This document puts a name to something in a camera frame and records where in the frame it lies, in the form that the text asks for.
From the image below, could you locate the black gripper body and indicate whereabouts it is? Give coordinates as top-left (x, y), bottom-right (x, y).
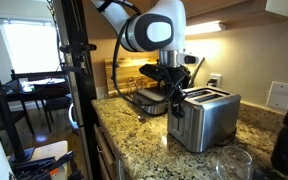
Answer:
top-left (165, 64), bottom-right (192, 95)

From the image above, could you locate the black toaster lever knob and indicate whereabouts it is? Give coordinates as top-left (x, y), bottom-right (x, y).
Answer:
top-left (171, 109), bottom-right (185, 119)

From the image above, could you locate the stainless steel two-slot toaster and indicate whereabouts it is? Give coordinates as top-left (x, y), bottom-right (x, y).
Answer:
top-left (166, 86), bottom-right (242, 154)

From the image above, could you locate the black and silver grill press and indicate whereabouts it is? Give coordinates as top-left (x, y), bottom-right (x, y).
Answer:
top-left (131, 56), bottom-right (206, 117)

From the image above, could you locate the wooden cutting board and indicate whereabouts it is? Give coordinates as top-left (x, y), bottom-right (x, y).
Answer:
top-left (104, 57), bottom-right (159, 98)

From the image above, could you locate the under-cabinet light strip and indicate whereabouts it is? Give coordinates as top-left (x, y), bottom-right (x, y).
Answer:
top-left (185, 20), bottom-right (227, 37)

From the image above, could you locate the clear drinking glass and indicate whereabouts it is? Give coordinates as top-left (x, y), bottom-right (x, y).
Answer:
top-left (215, 145), bottom-right (254, 180)

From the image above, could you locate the wooden counter drawer front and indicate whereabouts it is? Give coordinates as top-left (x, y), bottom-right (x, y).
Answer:
top-left (93, 123), bottom-right (127, 180)

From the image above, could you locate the black vertical stand pole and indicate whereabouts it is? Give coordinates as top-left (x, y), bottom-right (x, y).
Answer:
top-left (52, 0), bottom-right (104, 180)

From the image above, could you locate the black dining table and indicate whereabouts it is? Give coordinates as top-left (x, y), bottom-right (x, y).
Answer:
top-left (9, 69), bottom-right (74, 134)

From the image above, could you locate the dark dining table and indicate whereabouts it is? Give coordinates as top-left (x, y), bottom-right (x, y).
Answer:
top-left (3, 77), bottom-right (72, 136)

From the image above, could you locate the black tool pile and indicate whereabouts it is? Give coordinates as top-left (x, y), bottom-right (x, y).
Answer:
top-left (11, 150), bottom-right (85, 180)

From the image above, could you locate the bright living room window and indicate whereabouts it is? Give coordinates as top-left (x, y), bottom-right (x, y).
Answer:
top-left (0, 13), bottom-right (62, 75)

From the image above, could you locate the black tripod stand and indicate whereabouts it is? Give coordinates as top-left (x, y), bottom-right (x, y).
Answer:
top-left (0, 33), bottom-right (36, 164)

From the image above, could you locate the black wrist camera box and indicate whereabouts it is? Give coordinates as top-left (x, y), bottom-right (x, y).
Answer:
top-left (138, 63), bottom-right (172, 84)

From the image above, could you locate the black power plug with cord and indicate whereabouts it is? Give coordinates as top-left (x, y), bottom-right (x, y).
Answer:
top-left (207, 77), bottom-right (218, 88)

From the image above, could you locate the white wall power outlet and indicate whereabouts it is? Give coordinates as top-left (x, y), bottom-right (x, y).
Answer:
top-left (208, 72), bottom-right (223, 89)

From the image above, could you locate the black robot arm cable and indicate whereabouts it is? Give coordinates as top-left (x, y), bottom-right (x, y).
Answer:
top-left (111, 0), bottom-right (172, 108)

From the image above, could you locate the beige upper wall cabinet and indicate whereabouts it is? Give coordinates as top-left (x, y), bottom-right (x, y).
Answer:
top-left (130, 0), bottom-right (272, 28)

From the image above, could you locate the white blank wall plate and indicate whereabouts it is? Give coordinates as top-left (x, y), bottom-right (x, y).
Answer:
top-left (265, 80), bottom-right (288, 111)

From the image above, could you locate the white corner wall cabinet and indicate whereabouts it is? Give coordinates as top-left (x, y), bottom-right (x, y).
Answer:
top-left (264, 0), bottom-right (288, 20)

